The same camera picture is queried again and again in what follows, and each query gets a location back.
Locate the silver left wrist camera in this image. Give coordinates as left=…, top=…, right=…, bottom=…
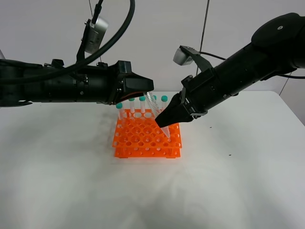
left=76, top=16, right=109, bottom=62

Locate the orange test tube rack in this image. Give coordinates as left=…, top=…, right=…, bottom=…
left=112, top=109, right=182, bottom=158

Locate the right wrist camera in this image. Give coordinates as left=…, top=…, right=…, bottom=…
left=173, top=46, right=212, bottom=72

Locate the black left camera cable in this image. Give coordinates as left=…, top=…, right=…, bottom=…
left=47, top=0, right=136, bottom=74

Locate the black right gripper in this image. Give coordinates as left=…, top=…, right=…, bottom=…
left=155, top=68, right=215, bottom=127

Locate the test tube second row left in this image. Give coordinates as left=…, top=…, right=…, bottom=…
left=116, top=103, right=125, bottom=127

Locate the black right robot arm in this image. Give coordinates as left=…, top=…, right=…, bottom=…
left=156, top=13, right=305, bottom=127

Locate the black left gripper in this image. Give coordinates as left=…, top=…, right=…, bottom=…
left=107, top=61, right=154, bottom=105

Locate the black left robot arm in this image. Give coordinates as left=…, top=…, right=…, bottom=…
left=0, top=61, right=154, bottom=107

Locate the green-capped test tube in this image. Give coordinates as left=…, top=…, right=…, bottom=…
left=145, top=92, right=170, bottom=138

